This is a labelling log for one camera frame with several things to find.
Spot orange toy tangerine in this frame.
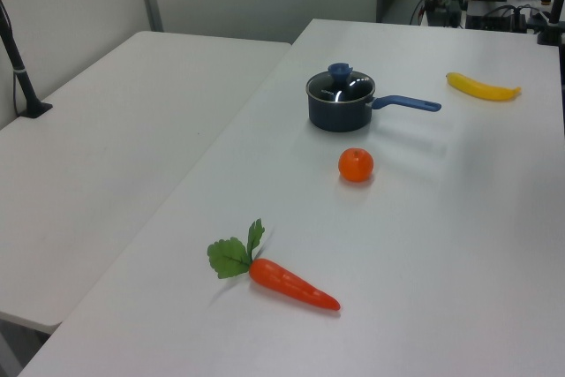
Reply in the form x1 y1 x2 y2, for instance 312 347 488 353
337 147 375 183

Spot black electronics box with cables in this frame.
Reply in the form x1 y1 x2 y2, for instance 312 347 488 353
465 4 529 34

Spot black camera pole with base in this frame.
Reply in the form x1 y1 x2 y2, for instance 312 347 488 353
0 0 53 120

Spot dark blue saucepan blue handle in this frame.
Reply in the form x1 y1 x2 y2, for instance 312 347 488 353
305 80 442 133

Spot white side table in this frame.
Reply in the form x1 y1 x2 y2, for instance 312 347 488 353
0 31 293 335

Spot yellow toy banana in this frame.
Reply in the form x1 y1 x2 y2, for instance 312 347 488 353
445 72 523 102

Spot black camera stand with clamp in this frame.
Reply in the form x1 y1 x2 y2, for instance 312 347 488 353
536 0 565 47

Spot orange toy carrot green leaves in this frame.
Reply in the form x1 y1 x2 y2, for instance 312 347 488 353
207 217 342 313

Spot glass lid blue knob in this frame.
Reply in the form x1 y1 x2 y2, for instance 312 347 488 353
306 62 375 104

